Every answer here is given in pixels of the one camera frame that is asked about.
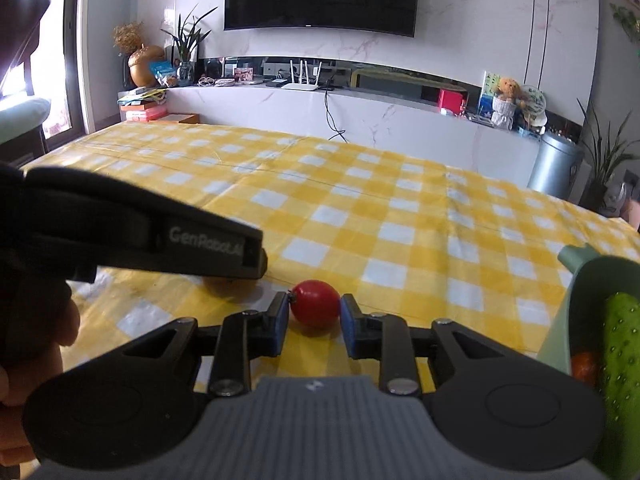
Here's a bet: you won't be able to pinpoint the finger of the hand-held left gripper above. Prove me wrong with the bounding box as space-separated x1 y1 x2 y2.
241 232 269 281

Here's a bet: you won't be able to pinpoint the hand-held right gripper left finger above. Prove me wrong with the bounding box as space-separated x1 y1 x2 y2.
125 291 292 397

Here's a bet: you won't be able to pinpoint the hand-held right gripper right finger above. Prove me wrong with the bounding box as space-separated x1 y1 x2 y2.
340 294 506 396

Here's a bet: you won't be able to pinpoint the brown kiwi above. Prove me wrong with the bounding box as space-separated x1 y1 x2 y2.
202 275 261 301

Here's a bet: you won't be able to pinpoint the small red tomato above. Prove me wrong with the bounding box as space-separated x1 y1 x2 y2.
290 280 342 330

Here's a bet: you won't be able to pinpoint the orange mandarin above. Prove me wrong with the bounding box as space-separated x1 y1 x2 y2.
570 351 601 388

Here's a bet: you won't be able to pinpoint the green colander bowl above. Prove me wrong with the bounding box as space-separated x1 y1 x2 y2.
537 244 640 480

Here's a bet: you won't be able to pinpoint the green cucumber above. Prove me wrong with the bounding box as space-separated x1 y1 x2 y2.
592 292 640 480

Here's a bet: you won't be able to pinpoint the person's left hand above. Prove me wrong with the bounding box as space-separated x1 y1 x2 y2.
0 287 81 468

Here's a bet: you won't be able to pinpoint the yellow checked tablecloth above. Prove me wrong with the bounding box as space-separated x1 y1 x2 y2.
20 121 640 393

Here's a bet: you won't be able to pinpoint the pink boxes stack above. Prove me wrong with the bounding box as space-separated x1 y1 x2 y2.
120 102 168 123

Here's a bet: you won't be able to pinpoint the pile of papers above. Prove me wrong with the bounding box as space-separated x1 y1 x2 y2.
117 87 168 106

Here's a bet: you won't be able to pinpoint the blue snack bag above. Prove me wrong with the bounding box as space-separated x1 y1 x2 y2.
150 60 178 86

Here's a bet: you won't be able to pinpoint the gold gourd vase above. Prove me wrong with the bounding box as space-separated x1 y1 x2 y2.
128 44 166 88

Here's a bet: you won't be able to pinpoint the white router with antennas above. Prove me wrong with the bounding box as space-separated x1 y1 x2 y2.
281 59 323 91

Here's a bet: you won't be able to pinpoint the dried yellow flowers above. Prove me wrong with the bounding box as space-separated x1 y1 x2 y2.
112 21 146 55

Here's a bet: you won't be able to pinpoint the white marble tv cabinet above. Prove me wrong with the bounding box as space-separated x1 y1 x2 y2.
167 82 546 188

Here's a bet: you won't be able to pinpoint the green orchid plant in vase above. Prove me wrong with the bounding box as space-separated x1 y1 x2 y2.
160 4 219 86

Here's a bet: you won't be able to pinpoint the dark wooden chair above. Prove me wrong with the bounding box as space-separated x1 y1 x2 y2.
0 0 53 153

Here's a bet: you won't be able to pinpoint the red box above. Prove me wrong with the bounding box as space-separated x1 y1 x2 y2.
438 87 465 115

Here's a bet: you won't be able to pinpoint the silver trash can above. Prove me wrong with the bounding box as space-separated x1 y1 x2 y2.
527 131 585 201

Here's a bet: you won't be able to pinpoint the colourful picture card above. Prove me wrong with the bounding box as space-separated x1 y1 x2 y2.
477 71 501 116

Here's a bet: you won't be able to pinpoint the teddy bear in white pot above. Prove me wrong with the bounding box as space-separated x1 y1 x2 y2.
491 77 523 131

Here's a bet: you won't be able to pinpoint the round paper fan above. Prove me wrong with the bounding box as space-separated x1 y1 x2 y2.
520 84 548 126

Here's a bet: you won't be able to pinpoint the white plastic bag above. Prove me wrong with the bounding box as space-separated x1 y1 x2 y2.
600 182 628 218

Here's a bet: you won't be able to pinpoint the potted snake plant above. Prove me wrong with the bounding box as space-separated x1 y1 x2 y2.
575 97 640 211

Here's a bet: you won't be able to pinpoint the black power cable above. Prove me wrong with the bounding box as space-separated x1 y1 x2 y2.
324 89 348 142

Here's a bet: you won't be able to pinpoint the trailing wall vine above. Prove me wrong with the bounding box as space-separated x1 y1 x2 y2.
610 2 640 43

